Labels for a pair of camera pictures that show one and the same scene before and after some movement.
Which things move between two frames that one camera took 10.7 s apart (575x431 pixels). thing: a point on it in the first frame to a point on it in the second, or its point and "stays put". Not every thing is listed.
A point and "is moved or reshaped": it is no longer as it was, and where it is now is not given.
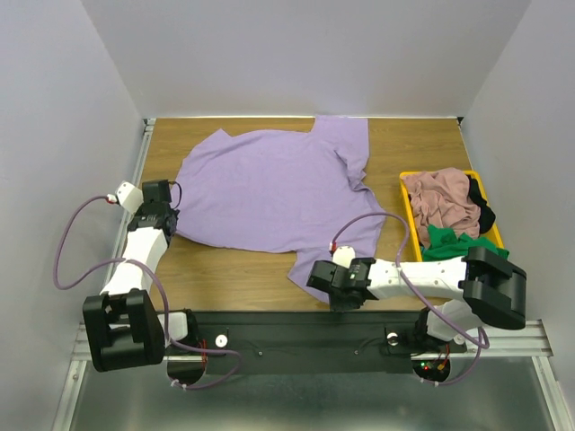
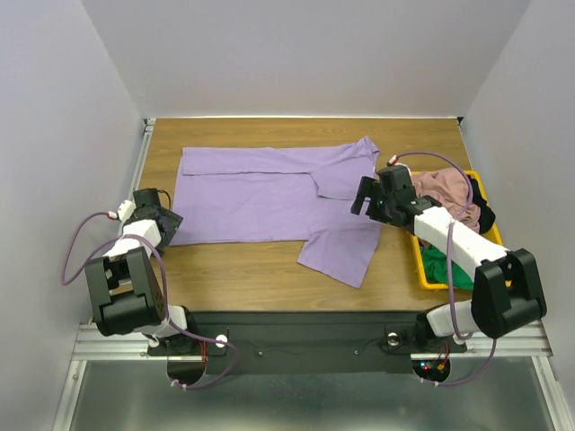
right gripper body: (322, 277) to (375, 200)
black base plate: (382, 341) stays put
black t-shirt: (487, 216) stays put
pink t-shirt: (443, 198) stays put
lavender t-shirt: (285, 192) is moved or reshaped
